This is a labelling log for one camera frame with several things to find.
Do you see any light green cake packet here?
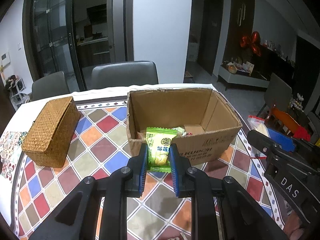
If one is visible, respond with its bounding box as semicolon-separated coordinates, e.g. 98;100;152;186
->
172;127;187;137

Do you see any green pistachio candy packet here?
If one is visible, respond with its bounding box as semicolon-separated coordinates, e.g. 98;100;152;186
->
146;127;177;173

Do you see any clear red cracker packet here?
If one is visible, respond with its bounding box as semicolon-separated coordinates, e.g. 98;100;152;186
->
247;115;270;159

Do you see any person's right hand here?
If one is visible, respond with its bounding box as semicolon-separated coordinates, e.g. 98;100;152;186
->
283;211;305;240

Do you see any red garment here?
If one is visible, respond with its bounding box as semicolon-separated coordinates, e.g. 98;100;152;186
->
293;126;311;142

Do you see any red wooden chair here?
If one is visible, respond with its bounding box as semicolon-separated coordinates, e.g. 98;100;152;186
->
264;104;300;137

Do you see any grey chair right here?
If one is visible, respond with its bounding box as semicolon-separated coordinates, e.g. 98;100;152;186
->
257;73;292;116

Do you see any grey chair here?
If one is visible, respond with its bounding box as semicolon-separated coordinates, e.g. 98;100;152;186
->
92;61;158;89
257;73;292;116
31;71;70;101

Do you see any colourful diamond table mat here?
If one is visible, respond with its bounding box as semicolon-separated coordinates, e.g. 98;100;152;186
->
1;89;286;239

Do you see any woven rattan box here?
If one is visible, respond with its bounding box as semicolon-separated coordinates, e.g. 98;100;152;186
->
22;96;80;168

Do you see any brown cardboard box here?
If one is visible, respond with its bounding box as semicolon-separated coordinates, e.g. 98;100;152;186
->
126;88;242;165

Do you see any white low bench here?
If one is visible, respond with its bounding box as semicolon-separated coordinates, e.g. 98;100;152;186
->
218;66;270;90

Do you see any patterned floral placemat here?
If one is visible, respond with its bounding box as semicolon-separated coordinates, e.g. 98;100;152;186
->
1;132;27;183

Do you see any red foil balloon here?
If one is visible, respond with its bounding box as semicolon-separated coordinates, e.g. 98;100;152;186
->
240;31;261;56

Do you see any grey chair left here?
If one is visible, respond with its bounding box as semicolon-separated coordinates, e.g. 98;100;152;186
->
31;71;70;101

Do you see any white shoe rack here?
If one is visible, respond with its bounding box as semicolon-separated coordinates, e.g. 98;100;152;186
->
5;75;31;110

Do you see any grey chair centre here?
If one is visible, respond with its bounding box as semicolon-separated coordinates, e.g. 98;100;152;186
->
92;61;158;89

